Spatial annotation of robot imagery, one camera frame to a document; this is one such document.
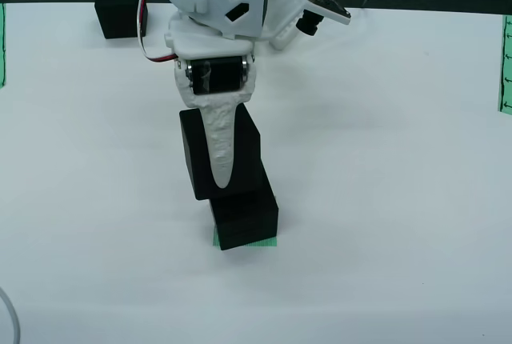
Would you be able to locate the green striped square marker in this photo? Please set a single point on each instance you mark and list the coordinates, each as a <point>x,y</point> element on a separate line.
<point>266,242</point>

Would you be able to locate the black printed cube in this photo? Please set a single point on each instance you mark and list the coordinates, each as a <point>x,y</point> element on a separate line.
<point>116,12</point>
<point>248,220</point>
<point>248,152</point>

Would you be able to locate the green paper strip with arrows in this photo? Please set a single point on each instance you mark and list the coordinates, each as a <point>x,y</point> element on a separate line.
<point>506,64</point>

